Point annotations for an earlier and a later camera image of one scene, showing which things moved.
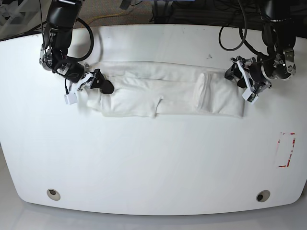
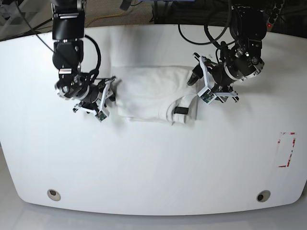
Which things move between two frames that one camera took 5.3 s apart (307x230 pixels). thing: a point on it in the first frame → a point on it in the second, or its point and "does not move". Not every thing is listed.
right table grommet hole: x=263 y=196 does not move
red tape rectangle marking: x=293 y=144 does not move
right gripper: x=256 y=80 → x=218 y=77
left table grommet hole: x=53 y=194 does not move
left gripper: x=76 y=75 → x=93 y=98
